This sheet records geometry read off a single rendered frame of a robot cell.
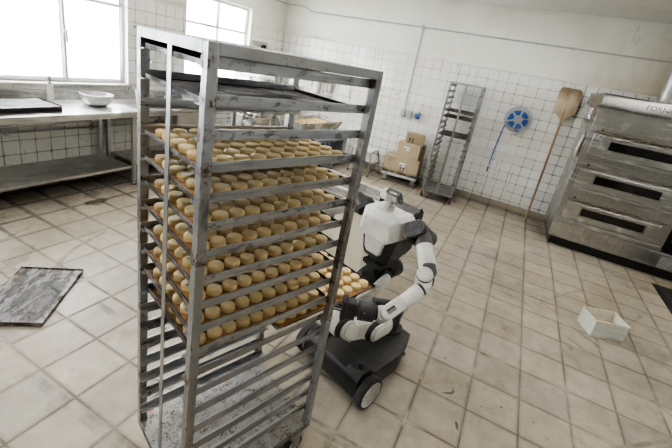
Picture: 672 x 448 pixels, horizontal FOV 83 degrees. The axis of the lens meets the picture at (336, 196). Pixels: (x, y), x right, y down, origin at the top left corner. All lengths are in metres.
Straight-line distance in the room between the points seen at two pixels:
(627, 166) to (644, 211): 0.60
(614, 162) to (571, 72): 1.63
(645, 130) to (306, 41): 5.46
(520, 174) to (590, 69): 1.73
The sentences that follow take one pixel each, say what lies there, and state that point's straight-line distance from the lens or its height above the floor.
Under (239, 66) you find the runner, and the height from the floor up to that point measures 1.77.
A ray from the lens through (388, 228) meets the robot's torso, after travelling 2.03.
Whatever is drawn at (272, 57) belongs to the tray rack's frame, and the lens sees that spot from 1.07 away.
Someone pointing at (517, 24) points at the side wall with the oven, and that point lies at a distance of 6.72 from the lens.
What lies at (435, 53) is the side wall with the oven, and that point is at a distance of 6.83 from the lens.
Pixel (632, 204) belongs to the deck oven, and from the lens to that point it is 5.83.
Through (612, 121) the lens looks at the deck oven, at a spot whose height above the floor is 1.71.
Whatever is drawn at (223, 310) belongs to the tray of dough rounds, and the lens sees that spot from 1.41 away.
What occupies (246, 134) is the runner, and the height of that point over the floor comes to 1.59.
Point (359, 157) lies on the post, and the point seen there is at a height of 1.51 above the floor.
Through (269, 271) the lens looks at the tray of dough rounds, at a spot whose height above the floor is 1.06.
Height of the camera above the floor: 1.83
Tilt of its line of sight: 20 degrees down
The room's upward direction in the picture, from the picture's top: 11 degrees clockwise
